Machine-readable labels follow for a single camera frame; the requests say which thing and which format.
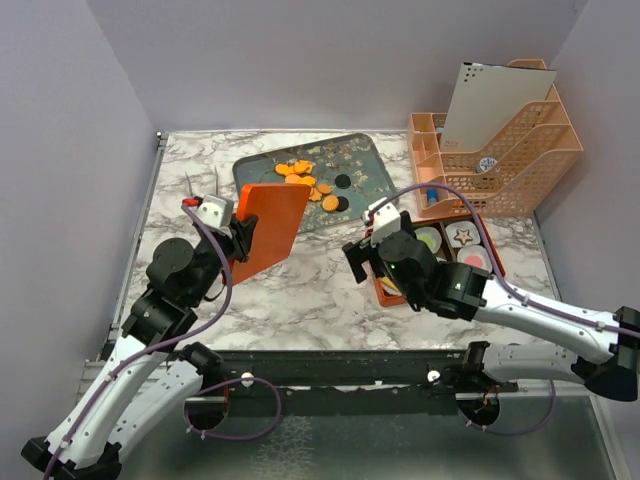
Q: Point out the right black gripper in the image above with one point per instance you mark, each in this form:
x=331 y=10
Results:
x=361 y=250

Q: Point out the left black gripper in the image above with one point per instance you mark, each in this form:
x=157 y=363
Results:
x=239 y=233

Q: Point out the yellow square cookie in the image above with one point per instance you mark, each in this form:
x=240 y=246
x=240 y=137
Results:
x=389 y=287

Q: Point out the orange metal tin lid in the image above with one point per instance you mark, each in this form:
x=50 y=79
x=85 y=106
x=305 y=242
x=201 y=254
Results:
x=279 y=209

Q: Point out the metal tweezers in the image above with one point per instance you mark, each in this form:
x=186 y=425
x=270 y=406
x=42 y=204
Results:
x=200 y=185

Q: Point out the orange cookie tin box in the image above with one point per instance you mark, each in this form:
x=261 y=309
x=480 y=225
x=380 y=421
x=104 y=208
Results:
x=448 y=253

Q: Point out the white star cookie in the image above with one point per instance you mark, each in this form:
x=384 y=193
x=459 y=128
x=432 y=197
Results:
x=463 y=236

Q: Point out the pink round cookie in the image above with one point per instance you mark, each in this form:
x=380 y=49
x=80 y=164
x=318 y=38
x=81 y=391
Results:
x=475 y=260

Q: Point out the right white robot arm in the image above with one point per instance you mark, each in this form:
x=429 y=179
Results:
x=596 y=349

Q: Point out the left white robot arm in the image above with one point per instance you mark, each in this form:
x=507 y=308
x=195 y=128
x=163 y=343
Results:
x=180 y=276

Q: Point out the black round cookie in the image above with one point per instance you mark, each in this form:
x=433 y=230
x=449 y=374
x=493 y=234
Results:
x=342 y=181
x=343 y=204

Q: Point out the orange round cracker cookie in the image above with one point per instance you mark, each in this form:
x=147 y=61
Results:
x=330 y=203

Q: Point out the floral dark serving tray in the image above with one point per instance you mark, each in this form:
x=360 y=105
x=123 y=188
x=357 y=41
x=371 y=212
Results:
x=354 y=155

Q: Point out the orange flower cookie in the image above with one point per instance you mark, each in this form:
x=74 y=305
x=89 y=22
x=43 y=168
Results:
x=303 y=167

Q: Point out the blue capped bottle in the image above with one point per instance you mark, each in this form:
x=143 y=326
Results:
x=432 y=197

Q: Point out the round patterned tape roll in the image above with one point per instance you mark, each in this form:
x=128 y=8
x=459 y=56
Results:
x=485 y=164

